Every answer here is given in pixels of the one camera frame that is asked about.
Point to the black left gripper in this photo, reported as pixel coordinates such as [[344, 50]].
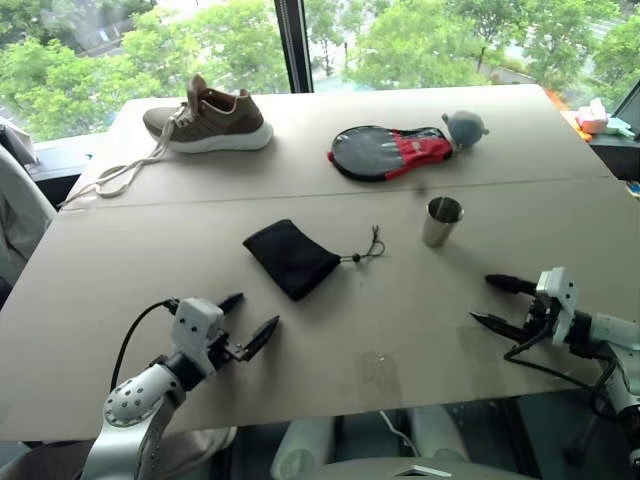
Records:
[[221, 347]]

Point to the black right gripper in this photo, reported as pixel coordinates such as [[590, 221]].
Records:
[[539, 317]]

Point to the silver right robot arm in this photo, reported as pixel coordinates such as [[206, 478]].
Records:
[[612, 332]]

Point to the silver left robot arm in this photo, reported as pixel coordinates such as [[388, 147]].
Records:
[[131, 400]]

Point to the red and grey racket cover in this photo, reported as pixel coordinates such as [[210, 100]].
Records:
[[372, 152]]

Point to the stainless steel cup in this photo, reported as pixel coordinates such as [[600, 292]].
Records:
[[440, 227]]

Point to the white rounded robot leg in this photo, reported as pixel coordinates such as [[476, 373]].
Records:
[[300, 447], [440, 435]]

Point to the clear tape patch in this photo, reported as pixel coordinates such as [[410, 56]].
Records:
[[377, 377]]

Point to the grey plush toy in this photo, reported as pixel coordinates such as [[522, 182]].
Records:
[[465, 129]]

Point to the grey robot torso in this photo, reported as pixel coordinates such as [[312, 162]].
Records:
[[420, 470]]

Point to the black side cabinet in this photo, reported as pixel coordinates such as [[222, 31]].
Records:
[[620, 155]]

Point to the brown sneaker with white sole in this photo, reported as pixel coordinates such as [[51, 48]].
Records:
[[220, 122]]

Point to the pink and white tissue pack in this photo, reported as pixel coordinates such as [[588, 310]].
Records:
[[595, 117]]

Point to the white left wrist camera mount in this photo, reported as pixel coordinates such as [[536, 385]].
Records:
[[194, 325]]

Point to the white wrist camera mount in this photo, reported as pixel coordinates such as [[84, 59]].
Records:
[[560, 295], [194, 325]]

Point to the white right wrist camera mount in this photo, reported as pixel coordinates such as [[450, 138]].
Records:
[[560, 295]]

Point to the black window frame post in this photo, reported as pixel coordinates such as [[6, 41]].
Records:
[[295, 45]]

